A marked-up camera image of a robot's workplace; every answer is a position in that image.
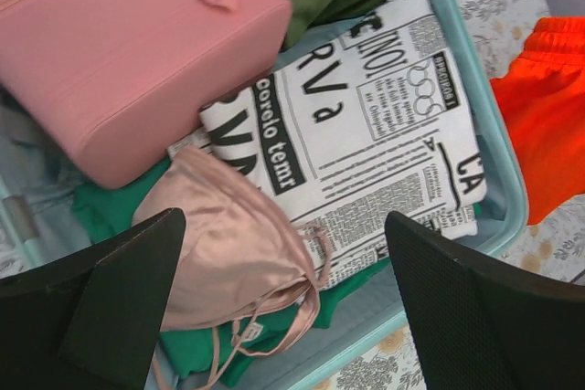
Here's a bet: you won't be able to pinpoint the beige pink bra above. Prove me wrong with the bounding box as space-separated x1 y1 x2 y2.
133 146 332 388

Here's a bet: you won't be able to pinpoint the pink toiletry case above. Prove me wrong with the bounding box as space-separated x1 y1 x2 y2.
1 0 293 188

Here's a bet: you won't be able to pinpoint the green Guess t-shirt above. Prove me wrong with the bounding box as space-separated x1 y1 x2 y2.
71 159 389 379

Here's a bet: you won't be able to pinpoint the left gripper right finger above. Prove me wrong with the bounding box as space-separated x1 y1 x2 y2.
385 212 584 389

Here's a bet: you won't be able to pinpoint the newspaper print garment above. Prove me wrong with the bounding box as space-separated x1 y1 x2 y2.
168 0 486 285

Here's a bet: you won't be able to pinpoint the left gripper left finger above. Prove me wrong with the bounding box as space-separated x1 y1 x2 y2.
1 208 186 389

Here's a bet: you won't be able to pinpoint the bright orange shorts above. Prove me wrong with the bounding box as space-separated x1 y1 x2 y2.
490 16 584 225

